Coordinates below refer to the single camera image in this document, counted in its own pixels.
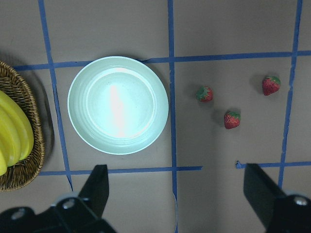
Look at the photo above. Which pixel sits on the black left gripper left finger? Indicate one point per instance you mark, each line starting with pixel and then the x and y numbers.
pixel 82 213

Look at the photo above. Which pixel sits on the light green plate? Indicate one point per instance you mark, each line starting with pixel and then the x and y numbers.
pixel 118 105

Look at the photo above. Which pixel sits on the red strawberry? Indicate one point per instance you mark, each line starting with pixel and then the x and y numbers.
pixel 204 94
pixel 232 120
pixel 270 85

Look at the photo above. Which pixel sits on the woven wicker basket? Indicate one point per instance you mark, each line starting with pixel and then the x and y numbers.
pixel 25 171

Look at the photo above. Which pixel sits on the yellow banana bunch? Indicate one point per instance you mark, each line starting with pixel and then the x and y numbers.
pixel 16 134

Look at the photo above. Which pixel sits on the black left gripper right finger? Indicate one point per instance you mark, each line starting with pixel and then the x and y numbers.
pixel 278 212

